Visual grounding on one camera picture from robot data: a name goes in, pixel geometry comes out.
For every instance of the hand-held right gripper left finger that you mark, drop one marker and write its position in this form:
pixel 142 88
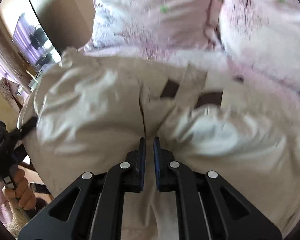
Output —
pixel 141 160

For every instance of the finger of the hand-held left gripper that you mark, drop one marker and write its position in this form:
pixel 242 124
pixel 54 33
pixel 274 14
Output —
pixel 27 127

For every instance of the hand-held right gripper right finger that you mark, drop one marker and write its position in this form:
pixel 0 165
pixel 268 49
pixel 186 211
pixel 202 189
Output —
pixel 157 160

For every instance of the beige puffer jacket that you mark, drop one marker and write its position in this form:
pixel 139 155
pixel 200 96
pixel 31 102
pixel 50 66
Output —
pixel 90 120

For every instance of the person's left hand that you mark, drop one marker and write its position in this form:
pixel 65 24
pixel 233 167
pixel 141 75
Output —
pixel 25 192

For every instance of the person's pink fuzzy top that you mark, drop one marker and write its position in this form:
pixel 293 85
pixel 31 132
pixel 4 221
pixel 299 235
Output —
pixel 15 222

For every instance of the flat screen television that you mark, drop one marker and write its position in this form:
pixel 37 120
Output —
pixel 35 42

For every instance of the pink floral bed sheet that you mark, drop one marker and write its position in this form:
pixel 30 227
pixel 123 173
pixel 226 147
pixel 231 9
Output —
pixel 270 80

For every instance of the pink floral pillow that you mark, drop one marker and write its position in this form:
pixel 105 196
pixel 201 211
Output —
pixel 152 12

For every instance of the pink tree print pillow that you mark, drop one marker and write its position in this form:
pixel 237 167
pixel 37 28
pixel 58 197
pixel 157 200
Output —
pixel 265 30

